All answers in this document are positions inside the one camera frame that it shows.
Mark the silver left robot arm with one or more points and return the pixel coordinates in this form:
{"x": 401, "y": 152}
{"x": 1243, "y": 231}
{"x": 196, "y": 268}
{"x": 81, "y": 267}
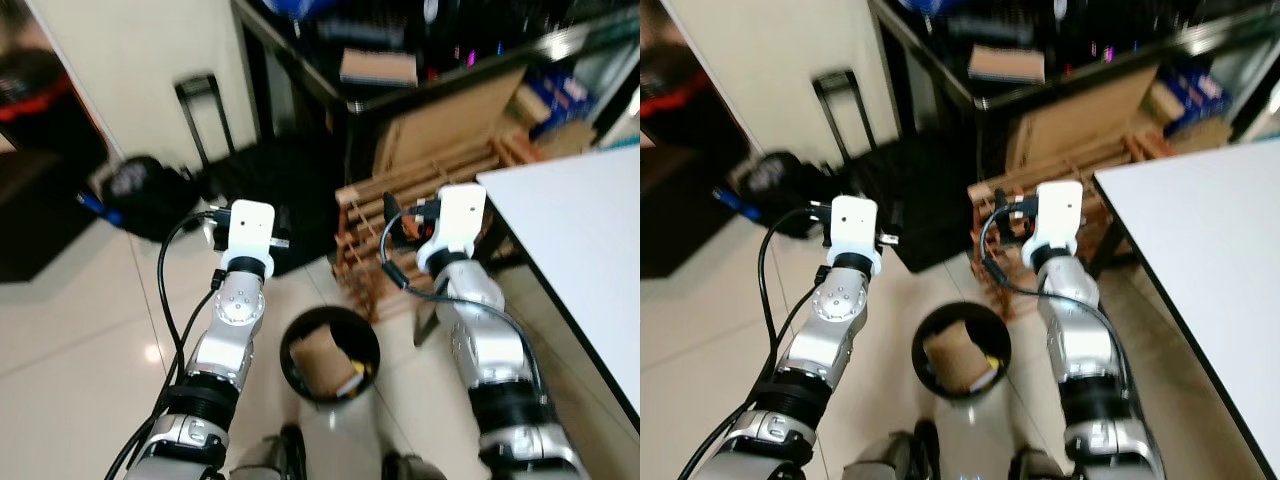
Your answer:
{"x": 235, "y": 310}
{"x": 845, "y": 300}

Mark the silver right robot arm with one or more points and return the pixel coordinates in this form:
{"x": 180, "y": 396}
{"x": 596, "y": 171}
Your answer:
{"x": 480, "y": 340}
{"x": 1080, "y": 340}

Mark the black round rubbish bin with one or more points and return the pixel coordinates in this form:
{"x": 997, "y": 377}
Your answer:
{"x": 990, "y": 330}
{"x": 365, "y": 335}

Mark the black bin with red band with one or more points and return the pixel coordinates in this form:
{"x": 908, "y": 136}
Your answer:
{"x": 45, "y": 130}
{"x": 680, "y": 125}

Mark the black backpack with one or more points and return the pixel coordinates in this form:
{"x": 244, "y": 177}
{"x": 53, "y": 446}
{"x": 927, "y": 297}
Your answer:
{"x": 775, "y": 185}
{"x": 145, "y": 195}

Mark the wooden slat crate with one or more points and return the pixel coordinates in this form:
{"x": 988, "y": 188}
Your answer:
{"x": 1100, "y": 160}
{"x": 365, "y": 215}

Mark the black trolley suitcase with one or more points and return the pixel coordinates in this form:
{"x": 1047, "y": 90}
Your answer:
{"x": 300, "y": 190}
{"x": 930, "y": 190}

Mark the brown cardboard sheet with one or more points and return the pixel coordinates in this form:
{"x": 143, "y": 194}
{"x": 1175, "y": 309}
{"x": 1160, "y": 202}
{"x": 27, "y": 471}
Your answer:
{"x": 450, "y": 120}
{"x": 1080, "y": 115}

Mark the black metal shelf rack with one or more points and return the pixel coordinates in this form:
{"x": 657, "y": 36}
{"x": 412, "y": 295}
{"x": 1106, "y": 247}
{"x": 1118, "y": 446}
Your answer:
{"x": 350, "y": 105}
{"x": 985, "y": 105}

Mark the small brown cardboard box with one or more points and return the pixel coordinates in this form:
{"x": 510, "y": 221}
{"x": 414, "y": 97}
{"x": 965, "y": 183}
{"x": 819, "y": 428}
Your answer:
{"x": 1005, "y": 63}
{"x": 378, "y": 67}

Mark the black floor case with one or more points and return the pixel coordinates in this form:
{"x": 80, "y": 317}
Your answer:
{"x": 675, "y": 220}
{"x": 40, "y": 220}

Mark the white table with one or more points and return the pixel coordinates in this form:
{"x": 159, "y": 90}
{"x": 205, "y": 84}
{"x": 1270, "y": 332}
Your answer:
{"x": 1200, "y": 260}
{"x": 580, "y": 240}

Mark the brown paper cup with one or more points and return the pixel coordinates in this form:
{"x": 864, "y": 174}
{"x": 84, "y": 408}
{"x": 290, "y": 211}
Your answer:
{"x": 325, "y": 360}
{"x": 955, "y": 358}

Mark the blue printed box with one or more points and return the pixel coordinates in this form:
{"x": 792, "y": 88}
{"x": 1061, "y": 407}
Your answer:
{"x": 1195, "y": 95}
{"x": 555, "y": 95}

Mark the blue bag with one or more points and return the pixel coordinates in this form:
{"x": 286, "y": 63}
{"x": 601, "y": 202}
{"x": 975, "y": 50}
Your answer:
{"x": 300, "y": 8}
{"x": 930, "y": 6}

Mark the robot left leg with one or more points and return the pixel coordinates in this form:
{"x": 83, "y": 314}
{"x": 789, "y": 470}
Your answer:
{"x": 895, "y": 455}
{"x": 270, "y": 455}

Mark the robot leg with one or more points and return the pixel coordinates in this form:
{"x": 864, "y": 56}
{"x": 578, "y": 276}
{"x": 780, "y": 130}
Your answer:
{"x": 895, "y": 455}
{"x": 412, "y": 468}
{"x": 270, "y": 455}

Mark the robot right leg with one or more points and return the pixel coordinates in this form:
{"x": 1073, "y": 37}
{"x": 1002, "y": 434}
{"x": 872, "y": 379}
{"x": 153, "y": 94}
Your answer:
{"x": 412, "y": 468}

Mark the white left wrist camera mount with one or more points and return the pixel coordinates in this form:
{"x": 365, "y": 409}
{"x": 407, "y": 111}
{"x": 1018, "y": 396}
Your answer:
{"x": 855, "y": 222}
{"x": 250, "y": 225}

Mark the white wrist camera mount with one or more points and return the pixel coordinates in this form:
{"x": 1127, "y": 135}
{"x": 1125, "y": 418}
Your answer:
{"x": 1060, "y": 210}
{"x": 460, "y": 215}
{"x": 250, "y": 225}
{"x": 855, "y": 222}

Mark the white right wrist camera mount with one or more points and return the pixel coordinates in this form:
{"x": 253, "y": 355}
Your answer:
{"x": 460, "y": 215}
{"x": 1060, "y": 210}

